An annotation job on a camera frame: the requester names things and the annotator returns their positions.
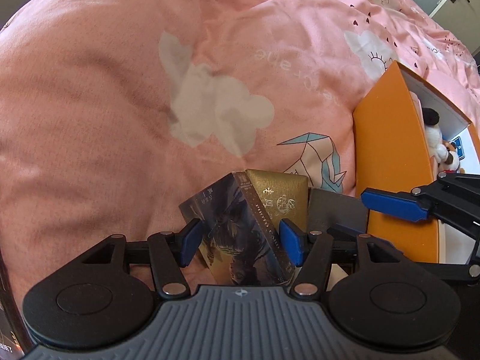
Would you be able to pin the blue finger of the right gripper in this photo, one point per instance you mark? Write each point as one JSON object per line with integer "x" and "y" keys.
{"x": 401, "y": 205}

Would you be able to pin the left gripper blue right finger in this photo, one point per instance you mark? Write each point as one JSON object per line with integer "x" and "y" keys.
{"x": 294, "y": 241}

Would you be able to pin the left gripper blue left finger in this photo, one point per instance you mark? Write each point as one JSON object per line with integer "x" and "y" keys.
{"x": 189, "y": 239}

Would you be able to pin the red panda sailor plush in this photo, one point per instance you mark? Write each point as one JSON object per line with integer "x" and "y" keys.
{"x": 452, "y": 164}

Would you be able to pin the dark grey box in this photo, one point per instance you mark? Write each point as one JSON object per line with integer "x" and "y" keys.
{"x": 325, "y": 209}

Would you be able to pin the gold card box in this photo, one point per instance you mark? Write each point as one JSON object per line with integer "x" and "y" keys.
{"x": 284, "y": 195}

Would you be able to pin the blue Ocean Park tag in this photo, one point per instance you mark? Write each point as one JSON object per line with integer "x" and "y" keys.
{"x": 457, "y": 143}

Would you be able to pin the dark illustrated card box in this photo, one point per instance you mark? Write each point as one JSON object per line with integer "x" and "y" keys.
{"x": 240, "y": 244}

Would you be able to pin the white panda plush toy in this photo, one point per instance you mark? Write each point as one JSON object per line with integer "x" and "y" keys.
{"x": 433, "y": 135}

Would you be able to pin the pink umbrella pouch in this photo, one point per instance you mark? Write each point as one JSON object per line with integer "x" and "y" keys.
{"x": 417, "y": 105}

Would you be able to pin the beige bedroom door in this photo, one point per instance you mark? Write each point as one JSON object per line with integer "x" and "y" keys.
{"x": 461, "y": 19}

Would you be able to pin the orange cardboard box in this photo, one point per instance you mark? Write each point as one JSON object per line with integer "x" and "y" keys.
{"x": 391, "y": 154}

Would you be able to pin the pink cloud-print duvet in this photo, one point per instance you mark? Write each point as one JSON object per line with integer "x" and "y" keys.
{"x": 113, "y": 112}

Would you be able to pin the smartphone with lit screen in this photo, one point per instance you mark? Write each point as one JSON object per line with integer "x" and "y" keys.
{"x": 14, "y": 338}

